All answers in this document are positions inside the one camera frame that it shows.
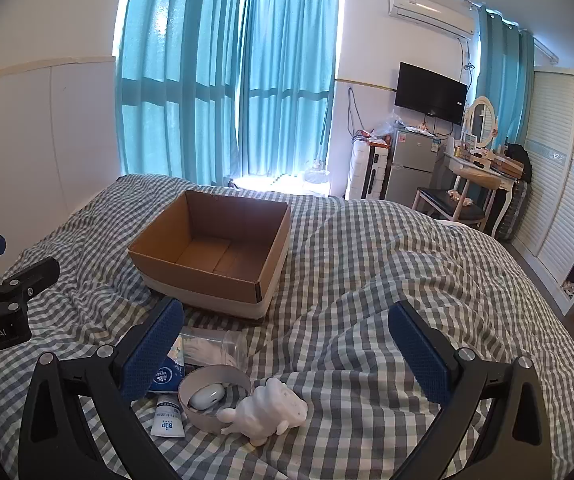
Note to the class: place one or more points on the white dressing table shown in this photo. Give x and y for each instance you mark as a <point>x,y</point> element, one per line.
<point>467,162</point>

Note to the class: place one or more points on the wooden chair black seat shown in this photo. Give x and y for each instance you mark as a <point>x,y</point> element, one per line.
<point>442,200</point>

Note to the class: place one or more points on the clear plastic packet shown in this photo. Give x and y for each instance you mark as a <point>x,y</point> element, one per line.
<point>207,347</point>

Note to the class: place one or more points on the white earbuds case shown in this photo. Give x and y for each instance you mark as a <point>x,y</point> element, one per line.
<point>206,397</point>

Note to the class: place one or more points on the black wall television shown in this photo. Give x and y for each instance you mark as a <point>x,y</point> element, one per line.
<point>429,92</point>

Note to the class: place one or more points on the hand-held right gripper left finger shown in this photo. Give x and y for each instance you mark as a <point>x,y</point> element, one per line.
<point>152,355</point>

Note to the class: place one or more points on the black bag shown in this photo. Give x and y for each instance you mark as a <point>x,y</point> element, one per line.
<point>519,160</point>

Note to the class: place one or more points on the white louvered wardrobe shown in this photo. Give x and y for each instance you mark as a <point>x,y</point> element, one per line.
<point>557,170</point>

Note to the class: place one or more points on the teal curtain beside wardrobe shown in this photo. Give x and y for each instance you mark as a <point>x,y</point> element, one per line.
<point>512,90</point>

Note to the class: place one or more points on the grey cabinet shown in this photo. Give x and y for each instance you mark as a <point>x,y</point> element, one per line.
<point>412,170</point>

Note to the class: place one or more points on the white air conditioner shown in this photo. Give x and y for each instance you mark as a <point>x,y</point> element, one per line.
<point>429,12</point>

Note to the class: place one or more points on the beige tape roll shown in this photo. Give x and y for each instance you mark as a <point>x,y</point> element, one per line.
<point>197,417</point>

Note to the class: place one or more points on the blue tissue pack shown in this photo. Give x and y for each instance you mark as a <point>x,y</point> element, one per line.
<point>167,377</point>

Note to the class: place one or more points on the clear plastic bag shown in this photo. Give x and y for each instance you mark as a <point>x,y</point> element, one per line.
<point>387,125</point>

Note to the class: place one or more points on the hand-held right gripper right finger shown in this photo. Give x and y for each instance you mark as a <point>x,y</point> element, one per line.
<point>419,355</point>

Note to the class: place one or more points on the cardboard box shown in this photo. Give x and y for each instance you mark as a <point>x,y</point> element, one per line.
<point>192,280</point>

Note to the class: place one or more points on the oval white mirror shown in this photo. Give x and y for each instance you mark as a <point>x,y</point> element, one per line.
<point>482,122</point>

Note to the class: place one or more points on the dark ribbed suitcase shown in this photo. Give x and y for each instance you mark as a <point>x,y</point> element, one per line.
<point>512,210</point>

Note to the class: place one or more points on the white suitcase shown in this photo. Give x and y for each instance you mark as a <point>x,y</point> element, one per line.
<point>367,170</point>

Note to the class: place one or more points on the white cream tube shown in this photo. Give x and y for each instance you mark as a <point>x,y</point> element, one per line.
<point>167,422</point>

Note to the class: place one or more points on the clear water bottle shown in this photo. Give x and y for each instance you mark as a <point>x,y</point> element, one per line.
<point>317,177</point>

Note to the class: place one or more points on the narrow teal curtain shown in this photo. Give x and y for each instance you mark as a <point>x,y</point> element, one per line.
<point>287,85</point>

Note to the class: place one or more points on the wide teal curtain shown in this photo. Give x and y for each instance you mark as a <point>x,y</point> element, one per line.
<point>177,85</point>

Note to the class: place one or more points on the grey checked blanket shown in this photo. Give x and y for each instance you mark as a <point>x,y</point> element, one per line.
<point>367,270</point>

